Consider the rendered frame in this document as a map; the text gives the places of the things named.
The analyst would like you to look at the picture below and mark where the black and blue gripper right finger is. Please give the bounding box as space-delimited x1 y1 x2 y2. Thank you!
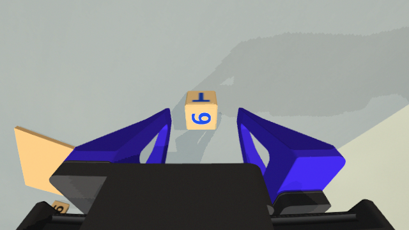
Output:
237 108 346 204

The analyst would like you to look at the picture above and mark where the beige letter block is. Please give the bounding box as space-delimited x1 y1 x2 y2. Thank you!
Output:
51 201 70 213
185 91 217 130

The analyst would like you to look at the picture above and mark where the orange flat mat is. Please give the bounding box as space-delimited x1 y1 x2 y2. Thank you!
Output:
14 126 75 195

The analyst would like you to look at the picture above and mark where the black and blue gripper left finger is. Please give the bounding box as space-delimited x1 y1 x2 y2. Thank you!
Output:
62 108 172 164

